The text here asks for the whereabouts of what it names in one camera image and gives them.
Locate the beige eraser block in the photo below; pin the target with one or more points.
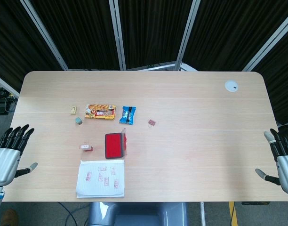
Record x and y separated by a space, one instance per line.
73 110

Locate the yellow floor tape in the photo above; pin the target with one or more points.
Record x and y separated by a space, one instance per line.
233 214

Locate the grey aluminium frame base bar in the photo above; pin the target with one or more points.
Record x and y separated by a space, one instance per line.
188 67
153 66

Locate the black box under table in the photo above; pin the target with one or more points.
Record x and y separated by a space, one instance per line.
254 203

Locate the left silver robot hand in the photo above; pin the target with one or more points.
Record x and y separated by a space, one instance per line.
6 162

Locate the white table leg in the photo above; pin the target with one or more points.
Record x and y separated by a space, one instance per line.
202 214

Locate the blue snack packet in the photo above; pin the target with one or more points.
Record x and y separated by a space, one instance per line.
127 115

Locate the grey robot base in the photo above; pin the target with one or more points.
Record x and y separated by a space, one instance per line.
137 214

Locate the red binder clip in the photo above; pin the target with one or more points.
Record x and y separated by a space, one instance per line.
151 122

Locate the yellow snack box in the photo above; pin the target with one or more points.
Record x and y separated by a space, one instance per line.
100 111

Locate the grey aluminium partition post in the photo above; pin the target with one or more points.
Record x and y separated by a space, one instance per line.
118 35
268 43
5 84
44 33
187 35

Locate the grey-green eraser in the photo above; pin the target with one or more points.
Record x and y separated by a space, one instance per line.
78 121

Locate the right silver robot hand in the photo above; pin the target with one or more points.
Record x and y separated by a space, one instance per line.
286 169

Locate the red ink pad clear lid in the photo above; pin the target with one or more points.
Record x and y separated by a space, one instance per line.
113 146

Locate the white stamped paper pad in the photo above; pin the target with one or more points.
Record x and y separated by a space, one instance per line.
100 186

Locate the small red stamp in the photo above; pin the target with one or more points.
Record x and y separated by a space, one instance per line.
85 147

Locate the black pleated curtain panel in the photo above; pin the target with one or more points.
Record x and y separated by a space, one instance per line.
233 30
14 42
281 82
153 30
80 33

